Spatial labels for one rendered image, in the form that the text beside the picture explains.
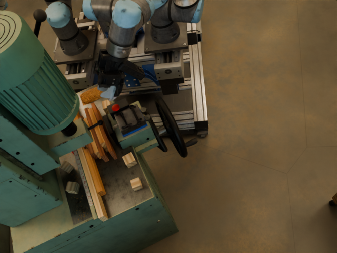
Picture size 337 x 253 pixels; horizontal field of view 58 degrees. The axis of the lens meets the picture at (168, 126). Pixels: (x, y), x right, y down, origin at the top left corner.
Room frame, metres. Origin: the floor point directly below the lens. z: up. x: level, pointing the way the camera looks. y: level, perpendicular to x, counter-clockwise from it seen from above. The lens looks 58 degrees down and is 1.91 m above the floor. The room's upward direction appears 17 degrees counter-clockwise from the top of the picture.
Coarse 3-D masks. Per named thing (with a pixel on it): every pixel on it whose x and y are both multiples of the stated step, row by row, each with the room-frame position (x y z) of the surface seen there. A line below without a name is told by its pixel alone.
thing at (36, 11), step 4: (36, 12) 0.77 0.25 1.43; (40, 12) 0.77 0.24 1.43; (44, 12) 0.77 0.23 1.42; (36, 16) 0.76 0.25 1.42; (40, 16) 0.76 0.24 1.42; (44, 16) 0.76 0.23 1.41; (36, 20) 0.76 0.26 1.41; (40, 20) 0.76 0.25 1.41; (44, 20) 0.76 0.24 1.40; (36, 24) 0.77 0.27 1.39; (40, 24) 0.77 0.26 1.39; (36, 28) 0.76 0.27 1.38; (36, 32) 0.76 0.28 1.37; (36, 36) 0.76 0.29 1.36
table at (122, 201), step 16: (80, 112) 0.82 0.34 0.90; (112, 144) 0.62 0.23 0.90; (144, 144) 0.59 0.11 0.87; (96, 160) 0.57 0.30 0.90; (112, 160) 0.55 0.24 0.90; (112, 176) 0.49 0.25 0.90; (128, 176) 0.47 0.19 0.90; (144, 176) 0.45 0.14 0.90; (112, 192) 0.43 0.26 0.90; (128, 192) 0.41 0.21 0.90; (144, 192) 0.39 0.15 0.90; (112, 208) 0.37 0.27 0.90; (128, 208) 0.35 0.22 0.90
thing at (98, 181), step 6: (78, 114) 0.80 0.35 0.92; (84, 150) 0.61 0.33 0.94; (90, 156) 0.57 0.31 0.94; (90, 162) 0.55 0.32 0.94; (90, 168) 0.52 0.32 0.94; (96, 168) 0.53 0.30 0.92; (96, 174) 0.49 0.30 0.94; (96, 180) 0.47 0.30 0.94; (96, 186) 0.45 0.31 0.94; (102, 186) 0.45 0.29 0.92; (102, 192) 0.43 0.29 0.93
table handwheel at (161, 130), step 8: (160, 96) 0.75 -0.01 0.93; (160, 104) 0.70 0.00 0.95; (160, 112) 0.78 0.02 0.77; (168, 112) 0.65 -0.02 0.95; (168, 120) 0.62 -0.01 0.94; (160, 128) 0.67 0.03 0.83; (168, 128) 0.65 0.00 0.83; (176, 128) 0.59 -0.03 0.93; (176, 136) 0.57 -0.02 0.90; (176, 144) 0.62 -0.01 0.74; (184, 144) 0.55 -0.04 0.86; (184, 152) 0.53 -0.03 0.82
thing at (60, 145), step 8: (80, 120) 0.65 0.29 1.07; (80, 128) 0.62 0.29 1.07; (48, 136) 0.62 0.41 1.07; (56, 136) 0.61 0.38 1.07; (64, 136) 0.60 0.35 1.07; (72, 136) 0.59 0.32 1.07; (80, 136) 0.59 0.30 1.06; (88, 136) 0.59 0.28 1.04; (56, 144) 0.58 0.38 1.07; (64, 144) 0.58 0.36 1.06; (72, 144) 0.58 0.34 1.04; (80, 144) 0.59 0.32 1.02; (56, 152) 0.57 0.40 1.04; (64, 152) 0.58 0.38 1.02
